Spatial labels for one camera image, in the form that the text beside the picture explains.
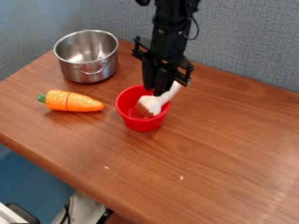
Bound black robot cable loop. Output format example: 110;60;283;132
182;14;201;41

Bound orange toy carrot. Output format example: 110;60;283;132
37;90;104;112

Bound black cable under table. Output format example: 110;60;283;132
58;196;73;224

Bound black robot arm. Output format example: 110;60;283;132
132;0;201;96

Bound black white object corner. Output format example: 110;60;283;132
0;202;41;224

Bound brown white plush mushroom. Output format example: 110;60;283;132
134;81;181;118

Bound red plastic bowl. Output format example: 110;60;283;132
116;85;170;132

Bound white table leg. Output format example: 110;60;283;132
50;191;106;224

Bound stainless steel pot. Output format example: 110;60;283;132
53;30;118;84

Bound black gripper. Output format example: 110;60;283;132
132;23;193;96

